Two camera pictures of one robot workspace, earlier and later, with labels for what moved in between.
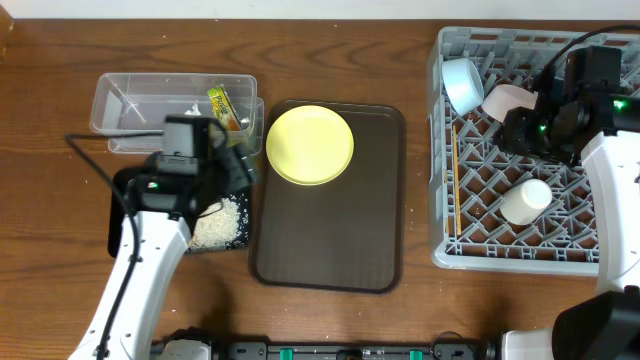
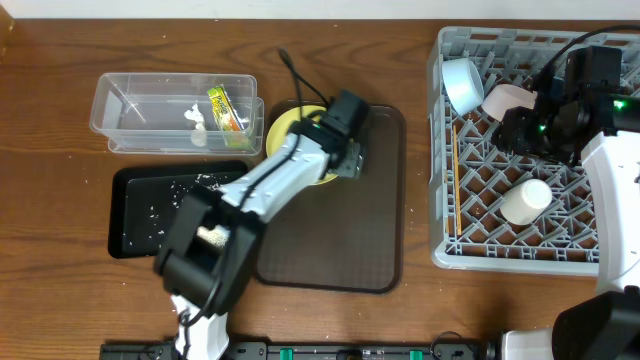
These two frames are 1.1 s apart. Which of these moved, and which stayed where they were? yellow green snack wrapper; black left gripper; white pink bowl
Moved: black left gripper
Stayed: yellow green snack wrapper; white pink bowl
